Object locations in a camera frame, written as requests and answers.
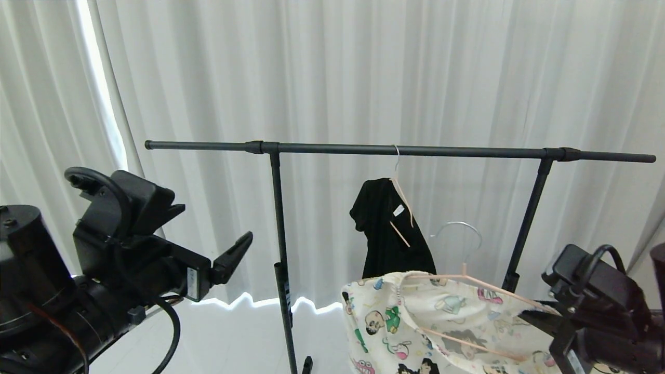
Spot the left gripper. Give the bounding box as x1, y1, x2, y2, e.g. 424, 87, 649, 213
73, 231, 254, 364

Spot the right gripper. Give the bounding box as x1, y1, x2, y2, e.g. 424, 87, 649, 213
517, 306, 665, 374

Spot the pink clothes hanger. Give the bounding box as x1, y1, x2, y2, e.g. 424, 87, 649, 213
399, 221, 564, 363
389, 145, 415, 248

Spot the cream printed garment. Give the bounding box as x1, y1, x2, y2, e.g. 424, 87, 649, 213
341, 271, 632, 374

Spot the black T-shirt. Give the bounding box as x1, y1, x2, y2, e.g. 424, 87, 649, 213
349, 178, 437, 280

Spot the black clothes rack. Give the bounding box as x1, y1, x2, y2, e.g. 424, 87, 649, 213
144, 139, 657, 374

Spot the white curtain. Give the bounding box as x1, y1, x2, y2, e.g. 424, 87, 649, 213
0, 0, 665, 317

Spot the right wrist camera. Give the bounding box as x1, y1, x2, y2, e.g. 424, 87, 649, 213
541, 244, 654, 341

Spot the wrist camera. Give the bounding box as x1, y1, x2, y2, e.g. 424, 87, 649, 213
64, 167, 186, 284
541, 244, 654, 341

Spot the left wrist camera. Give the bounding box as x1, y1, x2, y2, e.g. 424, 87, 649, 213
64, 167, 186, 284

